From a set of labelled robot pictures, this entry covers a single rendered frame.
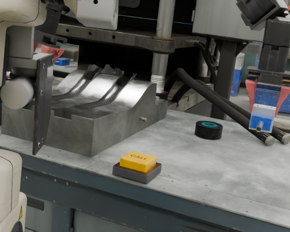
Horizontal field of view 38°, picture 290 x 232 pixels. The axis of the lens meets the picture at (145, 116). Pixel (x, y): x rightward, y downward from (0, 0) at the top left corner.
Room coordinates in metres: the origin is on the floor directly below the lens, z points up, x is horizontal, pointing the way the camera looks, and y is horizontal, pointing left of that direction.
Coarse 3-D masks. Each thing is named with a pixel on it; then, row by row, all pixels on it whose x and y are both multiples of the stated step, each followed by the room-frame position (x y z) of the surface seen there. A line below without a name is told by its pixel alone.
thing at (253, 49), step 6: (246, 48) 4.35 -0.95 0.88; (252, 48) 4.34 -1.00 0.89; (258, 48) 4.32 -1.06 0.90; (258, 54) 4.32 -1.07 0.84; (288, 54) 4.25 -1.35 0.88; (234, 102) 4.71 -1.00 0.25; (240, 102) 4.76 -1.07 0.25; (246, 102) 4.81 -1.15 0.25; (246, 108) 4.45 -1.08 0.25; (282, 114) 4.35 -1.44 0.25; (288, 114) 4.38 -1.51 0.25
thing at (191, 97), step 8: (128, 72) 2.42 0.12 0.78; (136, 72) 2.44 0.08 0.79; (144, 72) 2.48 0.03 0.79; (128, 80) 2.13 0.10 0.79; (144, 80) 2.19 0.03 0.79; (176, 88) 2.05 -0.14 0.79; (168, 96) 1.82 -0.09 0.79; (184, 96) 1.87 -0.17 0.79; (192, 96) 1.93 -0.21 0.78; (200, 96) 2.07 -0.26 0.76; (168, 104) 1.65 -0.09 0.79; (176, 104) 1.72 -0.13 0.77; (184, 104) 1.82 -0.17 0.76; (192, 104) 1.95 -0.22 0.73
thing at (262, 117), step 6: (252, 108) 0.92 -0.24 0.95; (258, 108) 0.92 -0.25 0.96; (264, 108) 0.92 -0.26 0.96; (270, 108) 0.92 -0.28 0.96; (252, 114) 0.90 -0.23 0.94; (258, 114) 0.90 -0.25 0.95; (264, 114) 0.91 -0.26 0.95; (270, 114) 0.91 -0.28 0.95; (252, 120) 0.88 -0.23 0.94; (258, 120) 0.88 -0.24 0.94; (264, 120) 0.88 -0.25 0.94; (270, 120) 0.87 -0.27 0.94; (252, 126) 0.88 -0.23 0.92; (258, 126) 0.83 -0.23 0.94; (264, 126) 0.88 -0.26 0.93; (270, 126) 0.87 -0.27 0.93; (270, 132) 0.91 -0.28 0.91
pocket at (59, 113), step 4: (60, 108) 0.97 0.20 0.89; (64, 108) 0.99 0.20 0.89; (68, 108) 0.98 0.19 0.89; (56, 112) 0.96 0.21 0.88; (60, 112) 0.98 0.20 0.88; (64, 112) 0.99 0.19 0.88; (68, 112) 0.98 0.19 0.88; (72, 112) 0.98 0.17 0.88; (76, 112) 0.98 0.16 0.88; (56, 116) 0.95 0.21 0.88; (60, 116) 0.98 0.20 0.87; (64, 116) 0.99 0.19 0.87; (68, 116) 0.98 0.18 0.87
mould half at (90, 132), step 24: (72, 72) 1.28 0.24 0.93; (96, 96) 1.16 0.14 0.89; (120, 96) 1.15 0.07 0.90; (144, 96) 1.17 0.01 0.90; (24, 120) 0.98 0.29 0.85; (72, 120) 0.93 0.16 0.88; (96, 120) 0.92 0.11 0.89; (120, 120) 1.04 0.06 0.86; (48, 144) 0.95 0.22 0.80; (72, 144) 0.93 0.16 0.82; (96, 144) 0.93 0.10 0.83
